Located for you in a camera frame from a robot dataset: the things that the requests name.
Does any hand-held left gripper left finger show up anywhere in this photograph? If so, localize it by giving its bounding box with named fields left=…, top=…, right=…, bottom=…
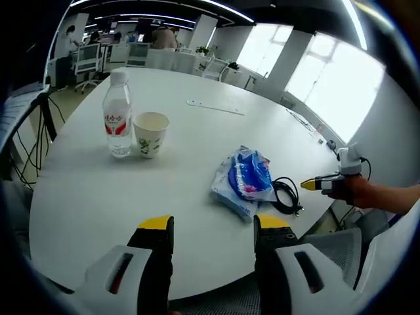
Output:
left=75, top=215, right=175, bottom=315

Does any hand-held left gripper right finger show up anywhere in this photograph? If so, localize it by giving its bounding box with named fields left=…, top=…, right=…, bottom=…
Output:
left=253, top=213, right=359, bottom=315

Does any large pale blue packet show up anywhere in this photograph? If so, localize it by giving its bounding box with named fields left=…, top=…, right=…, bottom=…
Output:
left=209, top=144, right=275, bottom=223

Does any white paper cup leaf print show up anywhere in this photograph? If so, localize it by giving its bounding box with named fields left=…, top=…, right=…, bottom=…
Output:
left=133, top=111, right=171, bottom=159

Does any clear plastic water bottle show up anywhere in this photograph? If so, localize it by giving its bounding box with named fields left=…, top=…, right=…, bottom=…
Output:
left=102, top=70, right=134, bottom=159

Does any person's right hand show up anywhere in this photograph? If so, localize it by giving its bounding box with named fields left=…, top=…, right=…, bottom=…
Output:
left=325, top=175, right=377, bottom=208

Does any grey mesh chair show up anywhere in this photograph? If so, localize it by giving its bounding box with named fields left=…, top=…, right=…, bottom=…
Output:
left=300, top=226, right=374, bottom=292

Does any wide bright window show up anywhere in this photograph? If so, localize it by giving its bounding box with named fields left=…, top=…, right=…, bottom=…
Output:
left=285, top=32, right=387, bottom=142

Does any person's white shirt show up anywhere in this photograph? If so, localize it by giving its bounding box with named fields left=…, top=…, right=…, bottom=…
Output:
left=353, top=196, right=420, bottom=298

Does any white strip table cover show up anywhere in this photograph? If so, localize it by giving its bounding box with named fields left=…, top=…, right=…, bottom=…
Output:
left=186, top=98, right=245, bottom=116

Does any straight ceiling light strip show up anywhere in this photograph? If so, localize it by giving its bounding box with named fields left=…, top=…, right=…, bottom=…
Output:
left=343, top=0, right=369, bottom=52

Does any narrow bright window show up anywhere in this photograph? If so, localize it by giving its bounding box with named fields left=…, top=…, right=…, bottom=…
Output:
left=236, top=24, right=293, bottom=79

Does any white office chair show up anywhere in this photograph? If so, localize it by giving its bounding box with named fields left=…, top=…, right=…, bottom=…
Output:
left=195, top=57, right=229, bottom=81
left=126, top=42, right=150, bottom=68
left=74, top=43, right=103, bottom=95

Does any black laptop stand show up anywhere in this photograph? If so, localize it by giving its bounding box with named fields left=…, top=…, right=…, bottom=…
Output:
left=9, top=93, right=66, bottom=185

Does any curved ceiling light strip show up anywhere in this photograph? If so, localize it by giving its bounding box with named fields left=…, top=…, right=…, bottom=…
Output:
left=209, top=0, right=257, bottom=23

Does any white desk partition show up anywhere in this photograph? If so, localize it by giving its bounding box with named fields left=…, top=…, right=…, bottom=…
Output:
left=146, top=49, right=198, bottom=75

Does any silver laptop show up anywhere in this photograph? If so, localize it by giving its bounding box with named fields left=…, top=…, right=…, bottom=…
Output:
left=0, top=83, right=52, bottom=145

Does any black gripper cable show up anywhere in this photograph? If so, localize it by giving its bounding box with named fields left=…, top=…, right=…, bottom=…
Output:
left=359, top=156, right=374, bottom=181

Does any thin black table cable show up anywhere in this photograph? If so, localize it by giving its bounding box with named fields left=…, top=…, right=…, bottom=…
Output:
left=285, top=108, right=318, bottom=133

